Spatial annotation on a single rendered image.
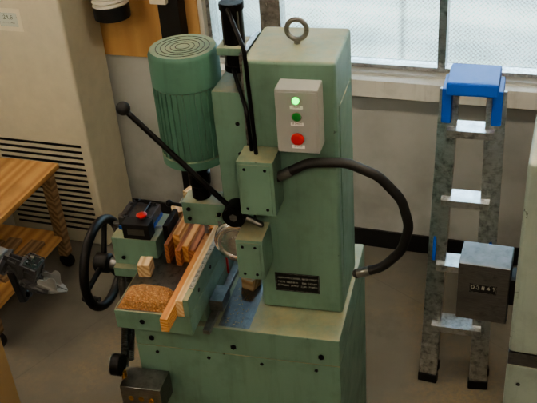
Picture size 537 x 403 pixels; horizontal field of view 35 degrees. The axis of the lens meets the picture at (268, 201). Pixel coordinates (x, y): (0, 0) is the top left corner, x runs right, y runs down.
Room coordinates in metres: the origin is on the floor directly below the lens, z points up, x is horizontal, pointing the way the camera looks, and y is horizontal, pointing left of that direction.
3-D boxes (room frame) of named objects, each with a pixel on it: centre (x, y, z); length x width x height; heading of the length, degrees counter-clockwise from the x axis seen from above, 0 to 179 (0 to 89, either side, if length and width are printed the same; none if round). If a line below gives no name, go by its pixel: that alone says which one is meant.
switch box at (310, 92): (1.75, -0.09, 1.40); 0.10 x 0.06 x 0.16; 74
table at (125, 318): (2.00, 0.28, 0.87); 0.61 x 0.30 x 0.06; 164
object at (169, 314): (1.94, 0.19, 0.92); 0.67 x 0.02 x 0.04; 164
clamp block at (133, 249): (2.02, 0.36, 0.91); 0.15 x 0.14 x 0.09; 164
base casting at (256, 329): (1.94, 0.06, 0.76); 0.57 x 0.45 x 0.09; 74
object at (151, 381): (1.76, 0.39, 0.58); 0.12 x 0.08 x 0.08; 74
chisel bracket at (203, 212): (1.96, 0.16, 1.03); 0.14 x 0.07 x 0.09; 74
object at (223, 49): (1.93, 0.05, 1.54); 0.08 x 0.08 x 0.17; 74
